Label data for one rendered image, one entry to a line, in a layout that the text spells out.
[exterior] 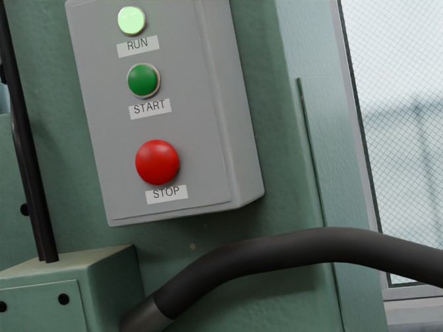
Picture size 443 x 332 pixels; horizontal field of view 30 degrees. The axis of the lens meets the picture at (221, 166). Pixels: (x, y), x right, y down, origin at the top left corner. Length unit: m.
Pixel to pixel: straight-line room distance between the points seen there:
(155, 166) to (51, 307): 0.12
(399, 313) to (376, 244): 1.52
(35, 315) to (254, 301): 0.16
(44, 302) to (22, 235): 0.16
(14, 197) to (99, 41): 0.21
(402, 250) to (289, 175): 0.10
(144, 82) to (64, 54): 0.12
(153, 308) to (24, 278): 0.09
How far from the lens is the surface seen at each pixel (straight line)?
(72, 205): 0.66
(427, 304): 2.05
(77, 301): 0.57
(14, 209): 0.73
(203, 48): 0.54
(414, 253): 0.54
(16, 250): 0.74
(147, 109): 0.55
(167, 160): 0.54
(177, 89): 0.54
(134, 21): 0.55
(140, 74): 0.55
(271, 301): 0.61
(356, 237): 0.54
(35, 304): 0.59
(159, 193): 0.56
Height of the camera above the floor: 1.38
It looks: 3 degrees down
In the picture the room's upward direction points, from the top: 11 degrees counter-clockwise
